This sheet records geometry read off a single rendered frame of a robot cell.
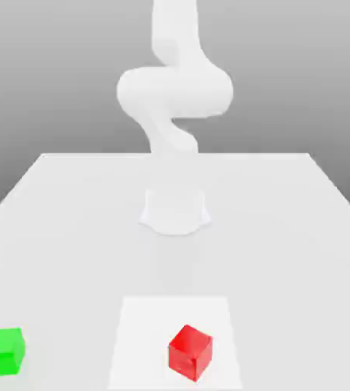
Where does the small red cube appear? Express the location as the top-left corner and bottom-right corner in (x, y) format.
(167, 324), (214, 383)

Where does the small green cube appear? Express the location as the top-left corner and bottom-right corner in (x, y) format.
(0, 327), (27, 377)

